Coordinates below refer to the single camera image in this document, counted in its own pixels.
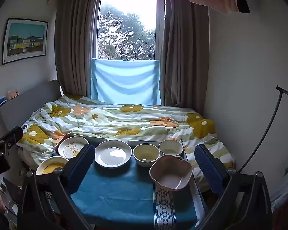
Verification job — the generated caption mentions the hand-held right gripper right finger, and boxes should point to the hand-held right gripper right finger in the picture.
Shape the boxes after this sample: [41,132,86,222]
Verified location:
[194,144,274,230]

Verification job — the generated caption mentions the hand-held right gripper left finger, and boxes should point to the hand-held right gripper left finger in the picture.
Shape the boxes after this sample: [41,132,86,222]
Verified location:
[17,144,96,230]

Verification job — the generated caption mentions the plate with duck print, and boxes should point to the plate with duck print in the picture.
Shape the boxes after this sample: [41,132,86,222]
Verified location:
[58,136,89,159]

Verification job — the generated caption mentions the plain white plate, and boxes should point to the plain white plate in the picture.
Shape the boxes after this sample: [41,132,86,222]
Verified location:
[94,140,132,168]

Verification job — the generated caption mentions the large pink bowl with handles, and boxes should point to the large pink bowl with handles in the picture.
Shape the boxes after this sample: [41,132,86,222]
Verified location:
[149,155,194,191]

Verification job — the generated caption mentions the white bowl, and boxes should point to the white bowl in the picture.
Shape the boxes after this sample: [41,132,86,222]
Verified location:
[158,139,184,157]

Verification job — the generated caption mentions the pale yellow bowl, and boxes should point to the pale yellow bowl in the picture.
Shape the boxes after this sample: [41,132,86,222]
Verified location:
[133,143,161,168]

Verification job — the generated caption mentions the grey headboard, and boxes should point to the grey headboard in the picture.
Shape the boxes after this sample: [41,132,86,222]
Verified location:
[0,79,63,135]

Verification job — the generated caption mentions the blue patterned tablecloth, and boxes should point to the blue patterned tablecloth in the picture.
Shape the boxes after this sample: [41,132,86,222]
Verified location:
[46,134,207,230]

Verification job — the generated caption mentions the floral duvet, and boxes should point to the floral duvet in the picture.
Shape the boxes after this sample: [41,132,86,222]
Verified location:
[16,94,234,185]

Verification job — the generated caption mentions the pale fabric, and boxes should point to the pale fabric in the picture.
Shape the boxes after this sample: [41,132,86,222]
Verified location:
[269,149,288,211]

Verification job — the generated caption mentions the framed picture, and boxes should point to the framed picture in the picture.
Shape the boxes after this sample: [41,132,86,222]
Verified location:
[1,18,49,66]

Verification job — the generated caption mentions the light blue cloth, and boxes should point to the light blue cloth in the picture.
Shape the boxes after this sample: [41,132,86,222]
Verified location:
[90,58,162,105]

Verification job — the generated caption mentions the brown curtain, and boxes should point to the brown curtain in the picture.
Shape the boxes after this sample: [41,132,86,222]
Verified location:
[158,0,210,115]
[54,0,99,99]

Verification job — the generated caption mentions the black metal stand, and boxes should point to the black metal stand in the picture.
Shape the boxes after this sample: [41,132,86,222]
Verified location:
[238,85,288,173]

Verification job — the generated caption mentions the window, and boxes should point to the window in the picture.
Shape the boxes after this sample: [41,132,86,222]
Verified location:
[92,0,166,61]

